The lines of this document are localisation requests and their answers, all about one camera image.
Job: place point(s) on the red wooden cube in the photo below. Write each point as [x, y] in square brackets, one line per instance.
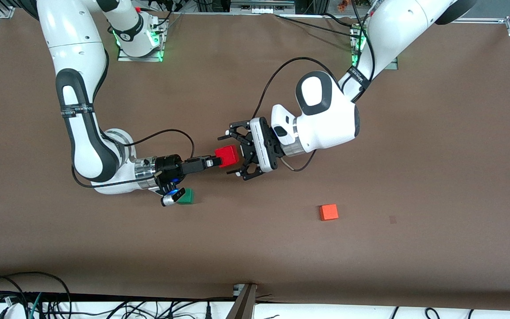
[231, 156]

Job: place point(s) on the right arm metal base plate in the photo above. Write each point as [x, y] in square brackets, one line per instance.
[124, 57]

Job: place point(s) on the green wooden cube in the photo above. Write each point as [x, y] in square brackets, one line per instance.
[187, 198]

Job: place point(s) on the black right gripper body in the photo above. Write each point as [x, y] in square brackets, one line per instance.
[169, 166]

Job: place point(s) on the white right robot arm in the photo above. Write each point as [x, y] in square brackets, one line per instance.
[78, 44]

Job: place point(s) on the aluminium frame bar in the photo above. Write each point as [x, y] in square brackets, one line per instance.
[261, 6]

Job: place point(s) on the grey metal post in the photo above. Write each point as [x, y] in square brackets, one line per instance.
[242, 305]

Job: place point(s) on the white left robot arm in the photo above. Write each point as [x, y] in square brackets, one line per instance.
[326, 119]

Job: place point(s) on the small metal clamp bracket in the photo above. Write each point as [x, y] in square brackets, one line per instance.
[238, 289]

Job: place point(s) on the orange wooden cube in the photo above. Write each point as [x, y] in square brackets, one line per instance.
[328, 212]

